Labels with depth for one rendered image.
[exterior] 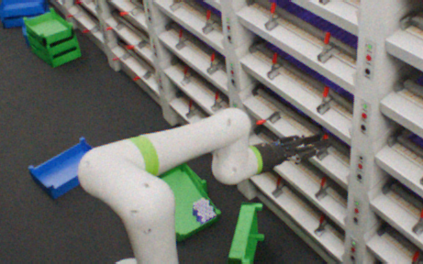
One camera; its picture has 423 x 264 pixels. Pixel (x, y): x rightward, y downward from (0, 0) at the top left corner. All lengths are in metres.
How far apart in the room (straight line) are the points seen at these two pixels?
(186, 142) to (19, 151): 1.77
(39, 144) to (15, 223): 0.55
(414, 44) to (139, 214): 0.77
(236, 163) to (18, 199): 1.46
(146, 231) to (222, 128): 0.43
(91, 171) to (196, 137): 0.31
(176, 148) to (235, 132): 0.21
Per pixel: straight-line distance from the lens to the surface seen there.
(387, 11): 1.49
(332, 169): 1.97
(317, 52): 1.81
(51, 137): 3.22
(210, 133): 1.58
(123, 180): 1.33
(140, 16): 3.01
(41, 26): 4.00
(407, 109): 1.59
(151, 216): 1.28
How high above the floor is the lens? 1.86
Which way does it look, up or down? 36 degrees down
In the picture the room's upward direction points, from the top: 3 degrees counter-clockwise
